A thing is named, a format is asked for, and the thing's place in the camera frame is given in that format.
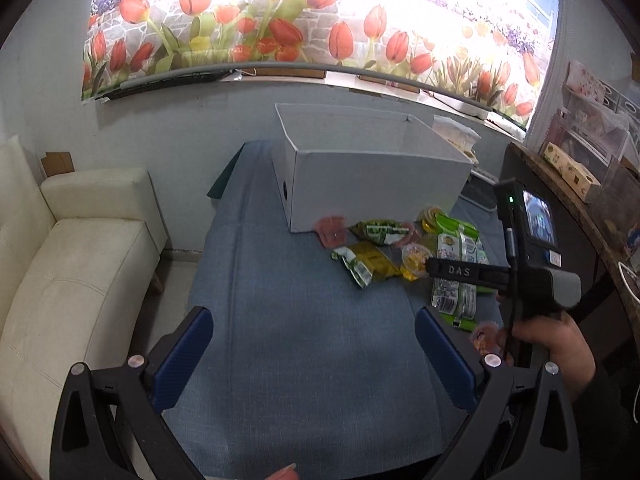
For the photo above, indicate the brown cardboard piece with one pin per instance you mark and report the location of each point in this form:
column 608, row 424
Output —
column 55, row 163

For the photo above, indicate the tissue pack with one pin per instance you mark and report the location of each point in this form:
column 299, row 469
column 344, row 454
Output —
column 464, row 138

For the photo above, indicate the pink jelly cup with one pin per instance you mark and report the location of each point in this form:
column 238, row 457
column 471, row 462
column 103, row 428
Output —
column 331, row 232

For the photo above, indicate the gold jelly cup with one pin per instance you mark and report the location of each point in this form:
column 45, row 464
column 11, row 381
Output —
column 428, row 218

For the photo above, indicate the white cardboard box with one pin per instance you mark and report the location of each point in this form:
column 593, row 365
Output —
column 361, row 164

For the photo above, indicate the tulip print window blind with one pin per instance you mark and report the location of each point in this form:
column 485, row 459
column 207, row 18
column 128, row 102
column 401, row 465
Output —
column 493, row 52

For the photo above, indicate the person's left hand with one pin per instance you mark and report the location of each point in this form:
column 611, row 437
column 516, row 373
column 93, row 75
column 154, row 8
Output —
column 286, row 473

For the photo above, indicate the clear plastic storage box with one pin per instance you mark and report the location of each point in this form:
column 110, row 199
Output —
column 597, row 124

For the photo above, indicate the cream leather sofa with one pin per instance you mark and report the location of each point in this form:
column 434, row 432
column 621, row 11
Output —
column 78, row 253

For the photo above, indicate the green seaweed snack bag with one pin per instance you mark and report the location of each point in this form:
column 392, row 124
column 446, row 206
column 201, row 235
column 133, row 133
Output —
column 458, row 243

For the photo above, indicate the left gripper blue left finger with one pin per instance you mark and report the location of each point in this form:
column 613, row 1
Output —
column 85, row 442

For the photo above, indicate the wooden block toy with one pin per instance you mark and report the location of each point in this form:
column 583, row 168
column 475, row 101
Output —
column 578, row 177

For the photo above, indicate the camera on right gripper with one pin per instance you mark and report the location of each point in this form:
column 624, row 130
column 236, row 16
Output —
column 540, row 229

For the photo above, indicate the orange jelly cup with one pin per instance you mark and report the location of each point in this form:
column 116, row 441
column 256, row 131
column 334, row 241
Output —
column 489, row 338

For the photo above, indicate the person's right hand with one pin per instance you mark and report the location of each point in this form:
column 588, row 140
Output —
column 567, row 348

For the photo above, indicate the yellow green snack packet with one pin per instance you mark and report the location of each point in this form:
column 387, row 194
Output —
column 365, row 263

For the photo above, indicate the wooden side shelf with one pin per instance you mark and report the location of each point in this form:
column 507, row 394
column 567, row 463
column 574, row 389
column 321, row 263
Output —
column 608, row 315

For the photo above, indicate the yellow jelly cup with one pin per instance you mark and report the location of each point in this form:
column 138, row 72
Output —
column 413, row 261

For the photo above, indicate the blue tablecloth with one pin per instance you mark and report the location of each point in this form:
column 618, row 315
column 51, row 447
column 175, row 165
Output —
column 305, row 368

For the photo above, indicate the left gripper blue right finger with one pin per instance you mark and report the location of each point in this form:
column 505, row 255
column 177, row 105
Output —
column 519, row 423

